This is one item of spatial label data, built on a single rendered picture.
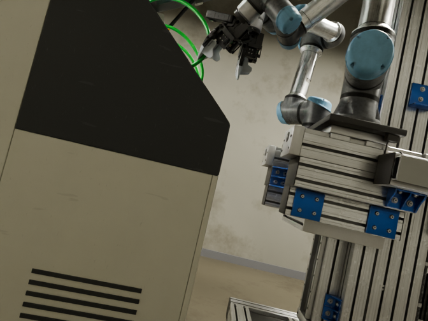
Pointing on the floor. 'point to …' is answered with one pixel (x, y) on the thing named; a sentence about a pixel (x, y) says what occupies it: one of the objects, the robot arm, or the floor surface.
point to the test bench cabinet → (97, 233)
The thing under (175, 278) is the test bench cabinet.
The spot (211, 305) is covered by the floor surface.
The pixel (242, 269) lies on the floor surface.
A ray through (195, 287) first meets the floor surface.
